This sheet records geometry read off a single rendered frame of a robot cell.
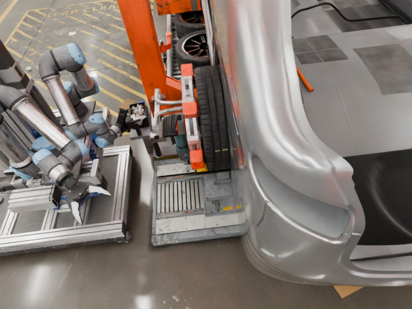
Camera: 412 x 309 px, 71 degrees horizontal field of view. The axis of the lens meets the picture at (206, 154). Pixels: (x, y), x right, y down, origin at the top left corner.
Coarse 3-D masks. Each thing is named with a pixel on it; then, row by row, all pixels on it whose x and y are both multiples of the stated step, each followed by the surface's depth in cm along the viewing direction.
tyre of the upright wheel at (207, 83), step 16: (208, 80) 159; (208, 96) 155; (208, 112) 154; (224, 112) 154; (208, 128) 155; (224, 128) 155; (208, 144) 158; (224, 144) 159; (208, 160) 166; (224, 160) 167
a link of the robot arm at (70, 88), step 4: (64, 84) 191; (68, 84) 190; (72, 84) 192; (64, 88) 188; (68, 88) 188; (72, 88) 191; (76, 88) 191; (68, 92) 189; (72, 92) 191; (76, 92) 192; (68, 96) 190; (72, 96) 192; (76, 96) 193; (72, 100) 194; (76, 100) 196; (72, 104) 196; (76, 104) 197
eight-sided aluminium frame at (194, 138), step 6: (186, 78) 171; (192, 78) 177; (186, 84) 173; (192, 84) 172; (192, 90) 164; (192, 96) 160; (186, 120) 160; (186, 126) 160; (198, 132) 210; (192, 138) 161; (198, 138) 161; (192, 144) 163; (198, 144) 163
